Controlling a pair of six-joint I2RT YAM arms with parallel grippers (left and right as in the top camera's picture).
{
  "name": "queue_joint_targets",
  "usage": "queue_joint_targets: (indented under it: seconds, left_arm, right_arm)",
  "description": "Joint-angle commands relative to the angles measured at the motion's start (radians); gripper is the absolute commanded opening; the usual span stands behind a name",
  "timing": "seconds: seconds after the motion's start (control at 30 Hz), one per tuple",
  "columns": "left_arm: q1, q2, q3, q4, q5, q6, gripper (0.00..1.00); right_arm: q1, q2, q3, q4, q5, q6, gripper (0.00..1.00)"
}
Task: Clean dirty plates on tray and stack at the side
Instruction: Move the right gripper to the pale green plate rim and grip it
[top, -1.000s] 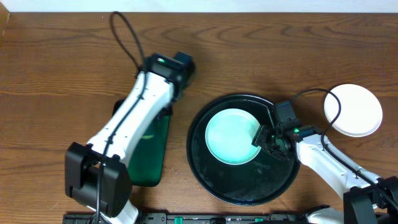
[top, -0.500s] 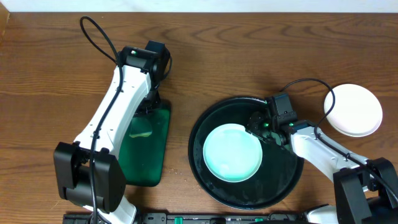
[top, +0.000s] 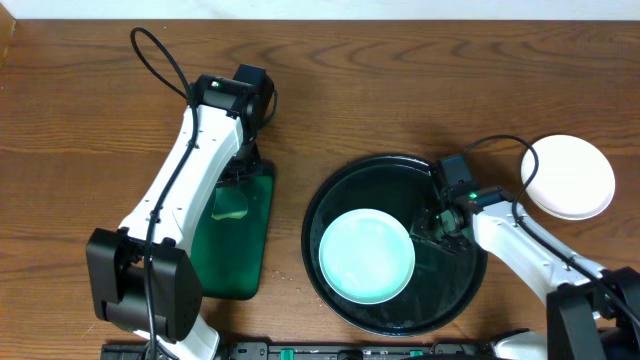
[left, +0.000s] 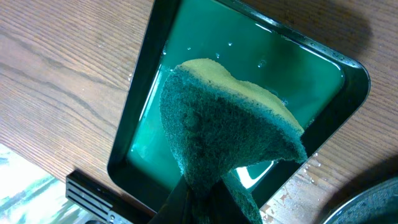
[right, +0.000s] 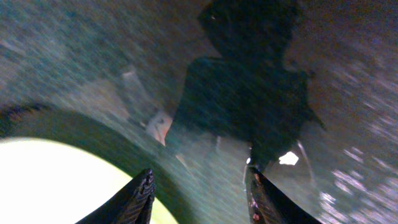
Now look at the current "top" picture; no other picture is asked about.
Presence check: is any green yellow sponge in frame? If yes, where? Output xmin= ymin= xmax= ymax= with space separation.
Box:
xmin=211 ymin=186 xmax=248 ymax=220

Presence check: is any mint green plate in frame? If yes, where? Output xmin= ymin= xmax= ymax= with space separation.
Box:
xmin=318 ymin=208 xmax=416 ymax=305

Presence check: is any white plate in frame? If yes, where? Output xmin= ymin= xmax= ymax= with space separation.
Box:
xmin=520 ymin=135 xmax=616 ymax=221

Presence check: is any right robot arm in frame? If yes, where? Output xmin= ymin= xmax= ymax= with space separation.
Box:
xmin=410 ymin=187 xmax=639 ymax=359

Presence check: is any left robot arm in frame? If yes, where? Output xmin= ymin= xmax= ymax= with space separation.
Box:
xmin=86 ymin=65 xmax=277 ymax=359

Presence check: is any black round tray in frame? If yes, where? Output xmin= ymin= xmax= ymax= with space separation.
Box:
xmin=301 ymin=155 xmax=488 ymax=336

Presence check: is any green rectangular tray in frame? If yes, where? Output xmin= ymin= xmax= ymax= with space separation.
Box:
xmin=191 ymin=162 xmax=275 ymax=300

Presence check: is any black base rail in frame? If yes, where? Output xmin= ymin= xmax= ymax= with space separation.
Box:
xmin=99 ymin=340 xmax=501 ymax=360

